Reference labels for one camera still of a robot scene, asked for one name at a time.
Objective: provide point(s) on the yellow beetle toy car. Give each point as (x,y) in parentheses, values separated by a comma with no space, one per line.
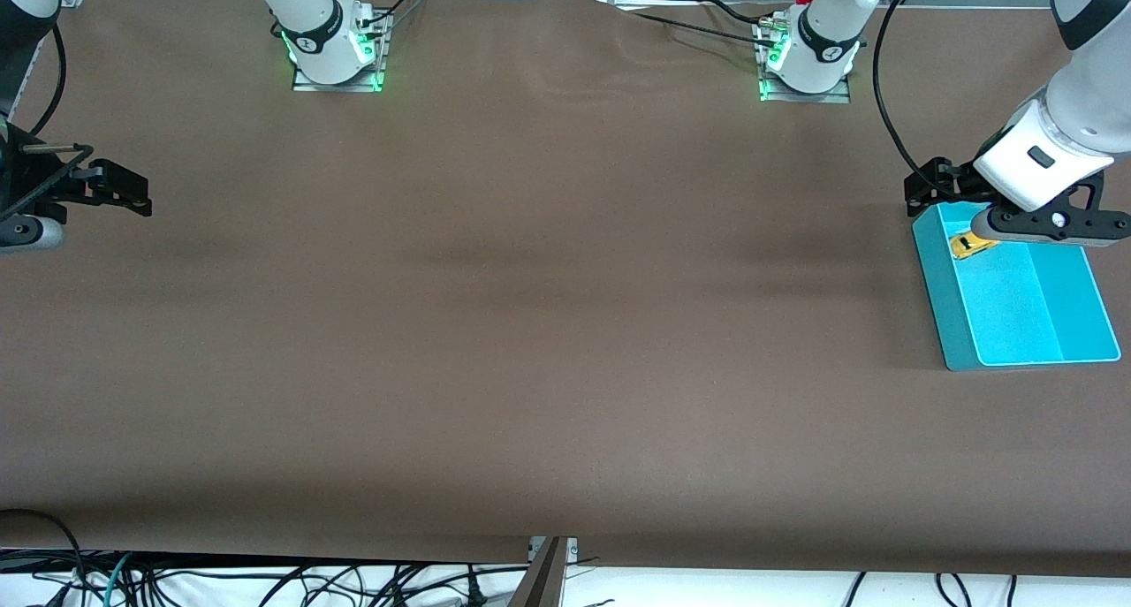
(967,246)

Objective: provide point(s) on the brown table cover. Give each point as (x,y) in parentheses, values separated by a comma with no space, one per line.
(565,368)

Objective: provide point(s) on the small metal table bracket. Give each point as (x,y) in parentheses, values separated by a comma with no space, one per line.
(573,550)

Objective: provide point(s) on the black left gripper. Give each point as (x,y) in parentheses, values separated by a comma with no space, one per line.
(961,183)

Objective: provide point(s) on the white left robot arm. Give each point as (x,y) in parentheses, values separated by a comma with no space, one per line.
(1016,178)

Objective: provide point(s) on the grey table support beam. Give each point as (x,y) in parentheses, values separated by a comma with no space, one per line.
(541,585)

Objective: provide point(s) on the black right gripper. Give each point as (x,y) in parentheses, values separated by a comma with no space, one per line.
(19,178)

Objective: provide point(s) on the turquoise plastic bin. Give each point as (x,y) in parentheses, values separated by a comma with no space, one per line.
(1016,324)

